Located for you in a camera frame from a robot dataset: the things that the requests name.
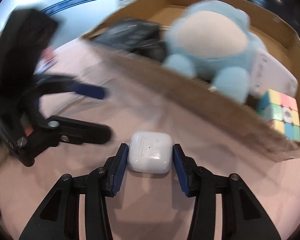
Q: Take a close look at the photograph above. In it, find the brown cardboard box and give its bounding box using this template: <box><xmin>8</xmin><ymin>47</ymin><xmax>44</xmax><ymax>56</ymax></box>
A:
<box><xmin>82</xmin><ymin>0</ymin><xmax>300</xmax><ymax>162</ymax></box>

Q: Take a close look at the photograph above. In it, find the blue plush bear toy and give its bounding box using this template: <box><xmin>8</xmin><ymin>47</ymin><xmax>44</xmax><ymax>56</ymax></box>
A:
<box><xmin>162</xmin><ymin>0</ymin><xmax>266</xmax><ymax>104</ymax></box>

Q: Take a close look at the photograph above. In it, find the white earbuds case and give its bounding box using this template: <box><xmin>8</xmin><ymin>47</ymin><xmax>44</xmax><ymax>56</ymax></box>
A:
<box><xmin>127</xmin><ymin>131</ymin><xmax>173</xmax><ymax>174</ymax></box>

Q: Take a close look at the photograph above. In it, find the black pouch in box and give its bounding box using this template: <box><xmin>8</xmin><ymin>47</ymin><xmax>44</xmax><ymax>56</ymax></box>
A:
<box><xmin>93</xmin><ymin>18</ymin><xmax>167</xmax><ymax>63</ymax></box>

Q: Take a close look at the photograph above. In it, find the pastel rubik's cube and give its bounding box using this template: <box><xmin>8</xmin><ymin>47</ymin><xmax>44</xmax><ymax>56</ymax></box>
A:
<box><xmin>256</xmin><ymin>89</ymin><xmax>300</xmax><ymax>142</ymax></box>

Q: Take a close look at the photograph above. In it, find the white rectangular box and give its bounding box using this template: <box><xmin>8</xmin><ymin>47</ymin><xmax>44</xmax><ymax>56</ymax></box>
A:
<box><xmin>249</xmin><ymin>48</ymin><xmax>298</xmax><ymax>98</ymax></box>

